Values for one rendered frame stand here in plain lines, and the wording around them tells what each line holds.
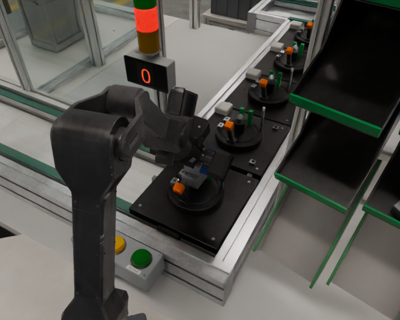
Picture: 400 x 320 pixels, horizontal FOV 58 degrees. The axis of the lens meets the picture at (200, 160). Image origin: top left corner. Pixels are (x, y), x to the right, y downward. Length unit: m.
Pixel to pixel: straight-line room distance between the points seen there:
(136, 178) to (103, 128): 0.68
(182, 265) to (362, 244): 0.37
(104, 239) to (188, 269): 0.41
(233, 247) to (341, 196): 0.30
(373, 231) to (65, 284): 0.68
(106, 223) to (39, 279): 0.57
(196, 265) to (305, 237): 0.23
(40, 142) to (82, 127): 0.87
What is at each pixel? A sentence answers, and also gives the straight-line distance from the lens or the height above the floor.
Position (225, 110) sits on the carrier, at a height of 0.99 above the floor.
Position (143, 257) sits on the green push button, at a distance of 0.81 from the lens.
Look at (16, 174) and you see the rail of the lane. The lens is 1.09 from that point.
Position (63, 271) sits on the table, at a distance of 0.98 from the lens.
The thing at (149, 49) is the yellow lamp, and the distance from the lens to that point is 0.88.
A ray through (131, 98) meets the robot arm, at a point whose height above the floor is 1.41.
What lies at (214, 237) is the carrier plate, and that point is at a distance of 0.84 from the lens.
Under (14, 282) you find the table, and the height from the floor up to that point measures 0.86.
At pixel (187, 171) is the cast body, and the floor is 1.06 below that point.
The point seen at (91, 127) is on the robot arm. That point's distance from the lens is 0.38.
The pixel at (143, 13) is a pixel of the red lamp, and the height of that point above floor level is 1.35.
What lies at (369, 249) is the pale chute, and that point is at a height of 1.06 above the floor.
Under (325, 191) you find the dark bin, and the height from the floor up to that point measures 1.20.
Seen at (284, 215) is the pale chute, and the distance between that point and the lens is 0.79.
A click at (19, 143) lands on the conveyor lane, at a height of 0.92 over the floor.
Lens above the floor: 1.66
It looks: 43 degrees down
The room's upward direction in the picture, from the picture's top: straight up
